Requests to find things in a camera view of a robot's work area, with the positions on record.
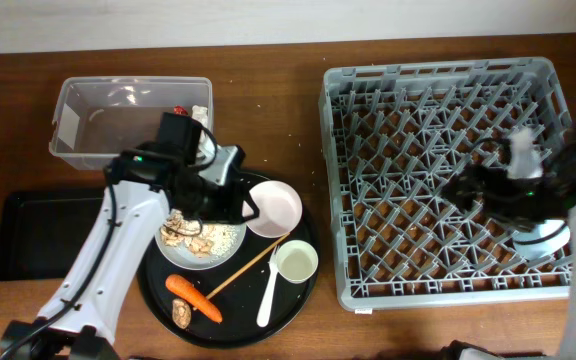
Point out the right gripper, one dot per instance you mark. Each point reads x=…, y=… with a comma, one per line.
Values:
x=496, y=204

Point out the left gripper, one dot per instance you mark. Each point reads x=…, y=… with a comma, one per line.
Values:
x=231, y=208

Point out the white shallow bowl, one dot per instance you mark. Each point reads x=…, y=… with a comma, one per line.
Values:
x=280, y=209

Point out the blue plastic cup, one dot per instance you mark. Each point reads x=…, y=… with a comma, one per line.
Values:
x=544, y=240

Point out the rice and peanut shells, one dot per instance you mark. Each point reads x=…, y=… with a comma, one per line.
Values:
x=201, y=240

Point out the wooden chopstick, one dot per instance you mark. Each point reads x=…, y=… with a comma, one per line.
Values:
x=248, y=265

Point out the small white cup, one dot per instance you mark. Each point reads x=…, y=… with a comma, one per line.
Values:
x=297, y=261

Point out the grey plate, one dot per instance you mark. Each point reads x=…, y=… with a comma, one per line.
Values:
x=184, y=259

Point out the white tissue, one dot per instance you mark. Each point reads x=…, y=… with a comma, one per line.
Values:
x=201, y=114

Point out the red snack wrapper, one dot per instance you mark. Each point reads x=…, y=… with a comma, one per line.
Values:
x=179, y=110

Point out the white plastic fork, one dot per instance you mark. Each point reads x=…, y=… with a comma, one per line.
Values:
x=263, y=316

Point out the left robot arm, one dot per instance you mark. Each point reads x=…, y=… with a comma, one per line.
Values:
x=143, y=185

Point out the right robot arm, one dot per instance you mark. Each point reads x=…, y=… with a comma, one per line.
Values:
x=566, y=188

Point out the grey dishwasher rack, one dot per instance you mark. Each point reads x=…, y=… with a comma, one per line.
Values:
x=392, y=137

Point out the round black tray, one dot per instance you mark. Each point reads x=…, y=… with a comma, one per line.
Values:
x=238, y=302

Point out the orange carrot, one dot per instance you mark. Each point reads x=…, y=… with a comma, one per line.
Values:
x=184, y=289

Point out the brown mushroom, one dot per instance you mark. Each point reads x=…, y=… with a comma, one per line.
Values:
x=181, y=313

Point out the clear plastic bin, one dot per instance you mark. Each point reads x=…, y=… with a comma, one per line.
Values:
x=96, y=118

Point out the black rectangular tray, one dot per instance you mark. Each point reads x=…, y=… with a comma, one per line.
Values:
x=42, y=232

